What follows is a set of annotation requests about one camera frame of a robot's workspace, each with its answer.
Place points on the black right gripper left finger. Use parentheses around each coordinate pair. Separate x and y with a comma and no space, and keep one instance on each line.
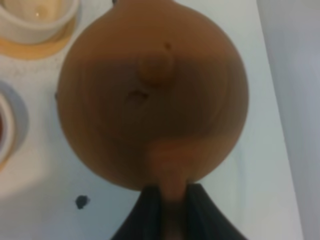
(147,219)

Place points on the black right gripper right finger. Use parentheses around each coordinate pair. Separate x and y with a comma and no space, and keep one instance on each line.
(204,221)

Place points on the brown clay teapot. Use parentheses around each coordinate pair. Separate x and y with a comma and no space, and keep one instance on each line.
(152,93)

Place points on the white teacup near right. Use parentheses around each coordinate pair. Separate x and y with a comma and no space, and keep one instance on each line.
(14,121)

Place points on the white teacup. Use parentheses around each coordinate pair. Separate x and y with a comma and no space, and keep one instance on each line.
(14,121)
(35,21)

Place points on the orange coaster far left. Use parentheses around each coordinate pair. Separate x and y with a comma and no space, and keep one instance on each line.
(40,50)

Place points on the white teacup far left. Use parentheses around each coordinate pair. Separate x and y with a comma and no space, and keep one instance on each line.
(35,21)

